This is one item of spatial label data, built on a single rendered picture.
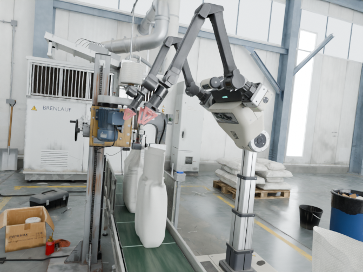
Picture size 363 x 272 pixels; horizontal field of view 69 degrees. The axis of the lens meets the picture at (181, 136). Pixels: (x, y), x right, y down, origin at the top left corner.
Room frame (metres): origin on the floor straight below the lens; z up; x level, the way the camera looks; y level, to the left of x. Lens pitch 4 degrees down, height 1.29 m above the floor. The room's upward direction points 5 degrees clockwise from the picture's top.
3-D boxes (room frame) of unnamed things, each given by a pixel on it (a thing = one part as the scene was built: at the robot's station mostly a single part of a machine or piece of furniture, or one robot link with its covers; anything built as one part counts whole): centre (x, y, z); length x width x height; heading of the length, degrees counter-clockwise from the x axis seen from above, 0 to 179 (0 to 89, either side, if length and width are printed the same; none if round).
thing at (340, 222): (2.80, -1.93, 0.32); 0.51 x 0.48 x 0.65; 110
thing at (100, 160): (2.17, 0.70, 0.88); 0.12 x 0.11 x 1.74; 110
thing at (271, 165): (5.13, -1.72, 0.56); 0.67 x 0.43 x 0.15; 20
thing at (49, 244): (2.25, 1.07, 0.12); 0.15 x 0.08 x 0.23; 20
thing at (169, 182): (2.87, 0.19, 0.53); 1.05 x 0.02 x 0.41; 20
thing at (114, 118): (1.89, 0.48, 1.25); 0.10 x 0.08 x 0.12; 135
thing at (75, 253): (2.16, 0.81, 0.10); 0.50 x 0.42 x 0.20; 20
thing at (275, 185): (4.92, -1.79, 0.20); 0.67 x 0.43 x 0.15; 110
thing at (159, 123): (2.35, 0.30, 1.21); 0.30 x 0.25 x 0.30; 20
